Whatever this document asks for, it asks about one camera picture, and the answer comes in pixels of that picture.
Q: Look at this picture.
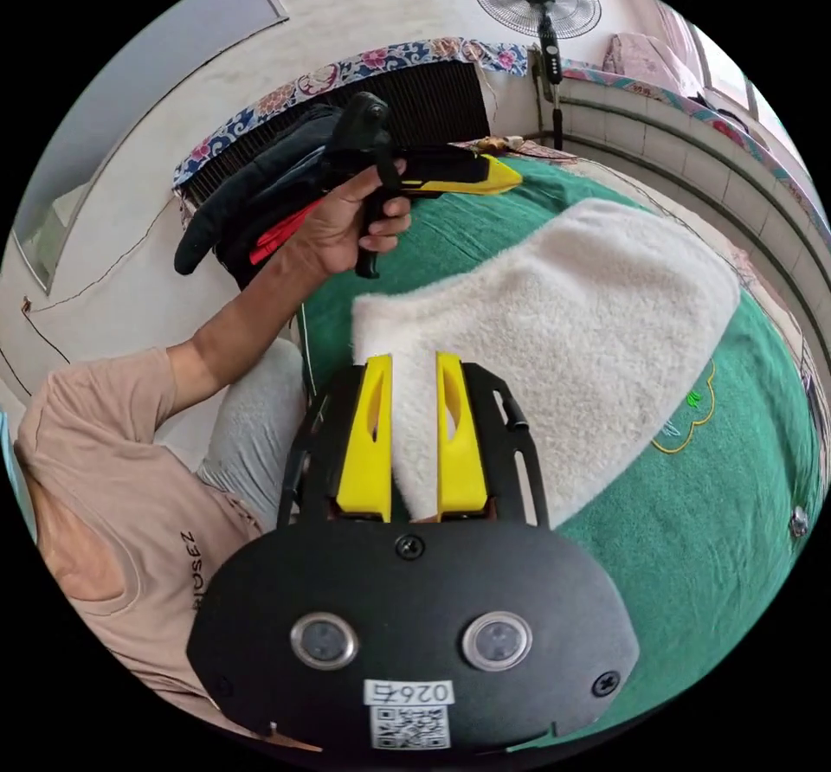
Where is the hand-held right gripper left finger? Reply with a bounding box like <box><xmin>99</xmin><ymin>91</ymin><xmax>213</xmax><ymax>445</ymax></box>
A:
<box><xmin>335</xmin><ymin>353</ymin><xmax>395</xmax><ymax>524</ymax></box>

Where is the beige fuzzy jacket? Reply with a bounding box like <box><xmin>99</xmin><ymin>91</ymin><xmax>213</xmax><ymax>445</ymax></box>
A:
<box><xmin>350</xmin><ymin>197</ymin><xmax>742</xmax><ymax>526</ymax></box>

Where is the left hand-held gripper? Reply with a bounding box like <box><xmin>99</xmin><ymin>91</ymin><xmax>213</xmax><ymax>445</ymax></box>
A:
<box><xmin>322</xmin><ymin>129</ymin><xmax>525</xmax><ymax>280</ymax></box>

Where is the blue floral cloth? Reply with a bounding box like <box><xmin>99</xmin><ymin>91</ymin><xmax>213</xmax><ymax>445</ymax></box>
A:
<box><xmin>171</xmin><ymin>36</ymin><xmax>528</xmax><ymax>190</ymax></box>

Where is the person's left forearm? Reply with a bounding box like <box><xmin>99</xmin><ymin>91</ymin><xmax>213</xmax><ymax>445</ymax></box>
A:
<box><xmin>165</xmin><ymin>246</ymin><xmax>329</xmax><ymax>417</ymax></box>

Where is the person's left hand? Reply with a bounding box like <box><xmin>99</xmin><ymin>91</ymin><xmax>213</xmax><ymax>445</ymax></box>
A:
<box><xmin>285</xmin><ymin>158</ymin><xmax>414</xmax><ymax>277</ymax></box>

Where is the bed with green cover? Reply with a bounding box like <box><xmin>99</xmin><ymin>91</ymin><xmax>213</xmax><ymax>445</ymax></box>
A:
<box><xmin>295</xmin><ymin>138</ymin><xmax>827</xmax><ymax>755</ymax></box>

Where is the pile of clothes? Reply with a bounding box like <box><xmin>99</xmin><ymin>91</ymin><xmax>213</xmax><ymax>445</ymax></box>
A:
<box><xmin>173</xmin><ymin>103</ymin><xmax>364</xmax><ymax>290</ymax></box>

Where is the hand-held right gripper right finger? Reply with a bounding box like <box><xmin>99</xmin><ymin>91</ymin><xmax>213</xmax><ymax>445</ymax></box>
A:
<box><xmin>435</xmin><ymin>351</ymin><xmax>489</xmax><ymax>524</ymax></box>

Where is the window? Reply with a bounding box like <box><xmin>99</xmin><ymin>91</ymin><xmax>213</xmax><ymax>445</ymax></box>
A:
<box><xmin>685</xmin><ymin>22</ymin><xmax>783</xmax><ymax>134</ymax></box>

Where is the pink floral pillow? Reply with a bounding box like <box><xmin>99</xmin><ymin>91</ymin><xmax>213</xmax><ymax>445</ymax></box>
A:
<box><xmin>602</xmin><ymin>31</ymin><xmax>691</xmax><ymax>95</ymax></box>

